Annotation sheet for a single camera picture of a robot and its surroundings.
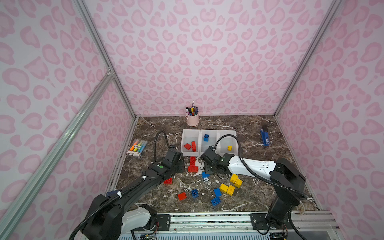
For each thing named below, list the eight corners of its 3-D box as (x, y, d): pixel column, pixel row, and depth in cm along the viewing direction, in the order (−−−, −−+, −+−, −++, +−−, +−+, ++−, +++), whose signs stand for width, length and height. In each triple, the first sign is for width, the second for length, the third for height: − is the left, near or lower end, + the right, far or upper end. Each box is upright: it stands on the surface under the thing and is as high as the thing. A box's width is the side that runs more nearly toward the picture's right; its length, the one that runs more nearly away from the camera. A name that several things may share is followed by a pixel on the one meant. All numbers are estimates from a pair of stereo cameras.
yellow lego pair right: (237, 189, 85) (238, 187, 83) (228, 178, 90) (229, 176, 87) (242, 185, 87) (244, 183, 84) (234, 174, 91) (235, 172, 88)
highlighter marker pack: (126, 155, 100) (125, 154, 99) (135, 140, 108) (135, 138, 107) (139, 158, 99) (138, 156, 97) (147, 142, 107) (147, 140, 105)
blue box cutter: (263, 146, 104) (265, 142, 100) (260, 132, 112) (262, 128, 108) (268, 146, 104) (271, 142, 100) (265, 133, 111) (267, 129, 108)
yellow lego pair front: (219, 189, 85) (219, 188, 83) (222, 182, 88) (223, 180, 86) (231, 196, 83) (232, 195, 81) (234, 189, 85) (235, 187, 83)
